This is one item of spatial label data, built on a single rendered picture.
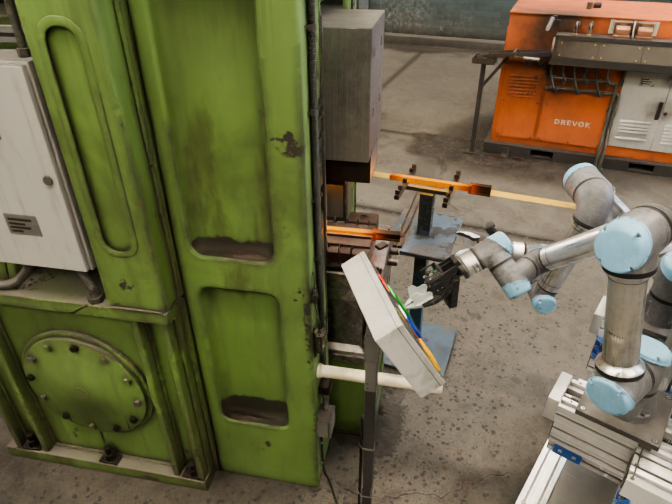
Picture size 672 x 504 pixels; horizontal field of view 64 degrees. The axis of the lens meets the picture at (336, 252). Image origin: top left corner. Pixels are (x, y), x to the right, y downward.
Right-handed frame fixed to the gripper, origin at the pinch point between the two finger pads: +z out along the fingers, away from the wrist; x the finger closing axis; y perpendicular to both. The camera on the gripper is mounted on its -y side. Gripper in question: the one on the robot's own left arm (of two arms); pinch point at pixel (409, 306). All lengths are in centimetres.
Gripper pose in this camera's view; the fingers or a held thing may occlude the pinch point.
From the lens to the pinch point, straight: 166.9
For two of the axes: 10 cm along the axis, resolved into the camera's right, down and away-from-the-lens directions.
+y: -4.9, -6.5, -5.7
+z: -8.4, 5.4, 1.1
